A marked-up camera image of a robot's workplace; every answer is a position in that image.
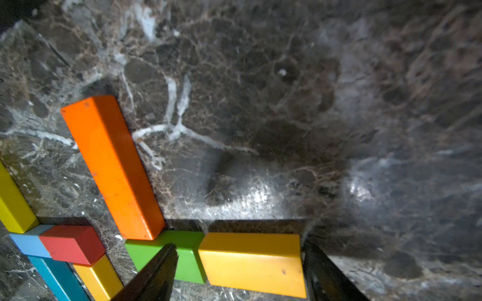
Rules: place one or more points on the orange long block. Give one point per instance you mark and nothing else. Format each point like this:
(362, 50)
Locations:
(103, 138)

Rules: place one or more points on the teal long block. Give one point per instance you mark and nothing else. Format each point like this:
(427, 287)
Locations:
(59, 278)

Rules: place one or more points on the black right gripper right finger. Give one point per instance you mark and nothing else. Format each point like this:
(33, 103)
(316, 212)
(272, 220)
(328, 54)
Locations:
(324, 280)

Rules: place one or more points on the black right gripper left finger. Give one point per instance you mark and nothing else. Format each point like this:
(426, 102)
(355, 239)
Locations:
(155, 281)

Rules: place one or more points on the small yellow block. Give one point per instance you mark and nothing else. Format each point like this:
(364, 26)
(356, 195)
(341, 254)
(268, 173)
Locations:
(268, 263)

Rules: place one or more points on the red short block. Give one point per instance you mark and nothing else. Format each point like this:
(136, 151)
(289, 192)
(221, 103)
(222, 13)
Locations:
(74, 244)

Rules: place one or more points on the green block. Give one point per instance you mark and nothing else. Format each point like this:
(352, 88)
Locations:
(189, 266)

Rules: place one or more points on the light blue short block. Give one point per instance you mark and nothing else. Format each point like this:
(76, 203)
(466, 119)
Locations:
(29, 243)

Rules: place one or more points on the yellow long block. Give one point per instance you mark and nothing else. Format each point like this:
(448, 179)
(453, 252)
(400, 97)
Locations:
(16, 214)

